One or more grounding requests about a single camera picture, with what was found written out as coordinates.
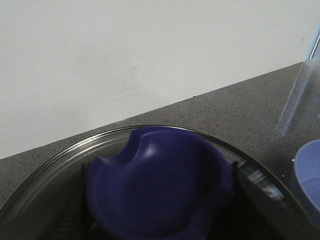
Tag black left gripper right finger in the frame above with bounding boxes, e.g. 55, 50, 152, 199
232, 162, 278, 240

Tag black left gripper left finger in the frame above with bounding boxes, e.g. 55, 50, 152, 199
55, 164, 91, 240

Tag light blue plastic bowl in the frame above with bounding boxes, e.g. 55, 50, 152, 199
290, 139, 320, 225

